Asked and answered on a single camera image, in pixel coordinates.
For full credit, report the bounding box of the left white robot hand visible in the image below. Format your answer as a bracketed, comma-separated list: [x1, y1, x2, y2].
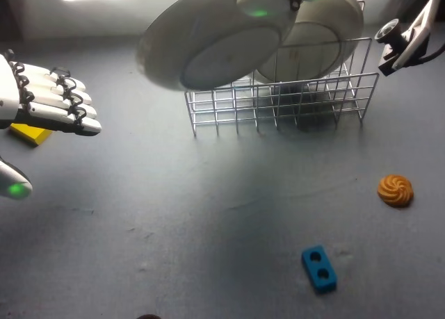
[0, 49, 103, 202]

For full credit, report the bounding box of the plain white plate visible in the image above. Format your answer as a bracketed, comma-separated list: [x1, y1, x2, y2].
[254, 0, 365, 84]

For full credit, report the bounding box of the yellow block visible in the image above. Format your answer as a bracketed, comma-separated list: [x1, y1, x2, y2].
[8, 122, 54, 148]

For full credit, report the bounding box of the orange swirl cookie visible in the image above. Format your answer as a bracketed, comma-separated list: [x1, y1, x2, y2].
[377, 173, 415, 210]

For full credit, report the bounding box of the blue block with two holes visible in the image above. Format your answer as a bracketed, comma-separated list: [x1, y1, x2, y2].
[300, 243, 339, 294]

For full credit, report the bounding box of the silver wire dish rack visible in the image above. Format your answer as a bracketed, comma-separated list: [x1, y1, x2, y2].
[175, 0, 380, 138]

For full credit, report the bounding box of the black camera on white bracket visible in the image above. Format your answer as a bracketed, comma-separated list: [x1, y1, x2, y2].
[374, 0, 445, 78]

